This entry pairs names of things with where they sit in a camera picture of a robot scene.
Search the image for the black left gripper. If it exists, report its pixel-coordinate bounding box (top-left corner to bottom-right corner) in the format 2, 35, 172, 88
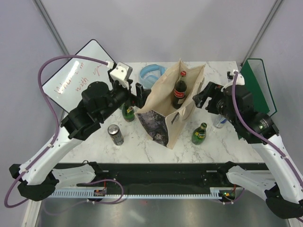
99, 79, 152, 122

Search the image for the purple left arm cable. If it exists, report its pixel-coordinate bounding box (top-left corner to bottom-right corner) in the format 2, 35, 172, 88
4, 55, 112, 207

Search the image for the green ring binder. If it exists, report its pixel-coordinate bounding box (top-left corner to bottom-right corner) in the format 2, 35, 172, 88
240, 58, 277, 117

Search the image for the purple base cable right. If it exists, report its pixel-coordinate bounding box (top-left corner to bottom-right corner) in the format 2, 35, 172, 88
213, 183, 245, 205

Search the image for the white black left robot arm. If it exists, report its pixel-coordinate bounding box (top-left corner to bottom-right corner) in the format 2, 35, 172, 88
9, 81, 151, 201

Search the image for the black Schweppes drink can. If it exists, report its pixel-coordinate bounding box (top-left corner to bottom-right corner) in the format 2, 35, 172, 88
107, 124, 124, 146

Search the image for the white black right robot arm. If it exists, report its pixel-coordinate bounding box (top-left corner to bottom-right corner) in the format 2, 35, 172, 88
193, 82, 303, 221

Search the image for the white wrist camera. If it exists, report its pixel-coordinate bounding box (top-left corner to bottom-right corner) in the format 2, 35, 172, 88
109, 62, 133, 89
225, 70, 245, 87

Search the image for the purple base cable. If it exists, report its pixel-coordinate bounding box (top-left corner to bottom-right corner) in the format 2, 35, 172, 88
42, 176, 126, 216
213, 183, 245, 205

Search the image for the light blue slotted cable duct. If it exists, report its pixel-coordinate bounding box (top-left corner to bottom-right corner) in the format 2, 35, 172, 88
49, 187, 222, 200

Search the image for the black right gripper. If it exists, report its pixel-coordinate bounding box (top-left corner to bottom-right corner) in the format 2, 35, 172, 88
192, 81, 239, 125

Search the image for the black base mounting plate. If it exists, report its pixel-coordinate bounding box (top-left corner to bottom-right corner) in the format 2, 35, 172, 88
93, 161, 235, 193

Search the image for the white dry-erase board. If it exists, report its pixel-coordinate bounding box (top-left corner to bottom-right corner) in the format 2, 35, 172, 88
40, 39, 114, 114

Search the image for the silver Red Bull can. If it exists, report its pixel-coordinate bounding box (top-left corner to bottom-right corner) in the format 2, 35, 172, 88
214, 115, 227, 128

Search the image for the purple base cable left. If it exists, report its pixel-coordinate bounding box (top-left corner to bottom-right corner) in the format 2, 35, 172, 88
42, 176, 126, 216

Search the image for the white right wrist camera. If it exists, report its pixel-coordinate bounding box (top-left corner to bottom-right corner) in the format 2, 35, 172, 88
225, 70, 245, 87

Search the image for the cream canvas Monet tote bag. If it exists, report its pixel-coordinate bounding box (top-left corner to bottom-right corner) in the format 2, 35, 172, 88
135, 60, 205, 149

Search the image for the Coca-Cola glass bottle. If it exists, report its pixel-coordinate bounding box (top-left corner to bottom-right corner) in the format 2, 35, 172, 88
172, 70, 187, 109

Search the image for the green perrier bottle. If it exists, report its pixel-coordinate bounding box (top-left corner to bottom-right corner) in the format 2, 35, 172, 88
191, 122, 207, 145
122, 103, 135, 122

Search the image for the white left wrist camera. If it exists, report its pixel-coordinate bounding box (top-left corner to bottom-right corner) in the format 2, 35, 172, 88
109, 62, 133, 89

